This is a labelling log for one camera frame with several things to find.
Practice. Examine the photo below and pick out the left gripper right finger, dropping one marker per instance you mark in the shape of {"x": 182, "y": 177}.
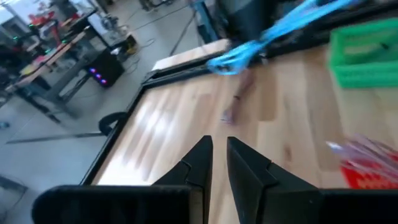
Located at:
{"x": 252, "y": 180}

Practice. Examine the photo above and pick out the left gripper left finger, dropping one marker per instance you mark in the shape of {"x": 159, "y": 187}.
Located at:
{"x": 199, "y": 168}

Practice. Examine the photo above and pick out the red plastic basket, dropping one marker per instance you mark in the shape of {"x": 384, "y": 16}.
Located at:
{"x": 367, "y": 183}

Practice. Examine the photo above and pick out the black computer tower with lights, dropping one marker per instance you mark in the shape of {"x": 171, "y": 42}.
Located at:
{"x": 109, "y": 67}

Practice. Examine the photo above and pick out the green plastic basket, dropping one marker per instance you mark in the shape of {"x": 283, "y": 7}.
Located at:
{"x": 363, "y": 74}

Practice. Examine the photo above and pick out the wooden workbench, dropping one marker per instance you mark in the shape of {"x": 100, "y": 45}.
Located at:
{"x": 46, "y": 59}

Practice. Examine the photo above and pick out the blue-grey metal table frame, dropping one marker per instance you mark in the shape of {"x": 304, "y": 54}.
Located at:
{"x": 205, "y": 21}

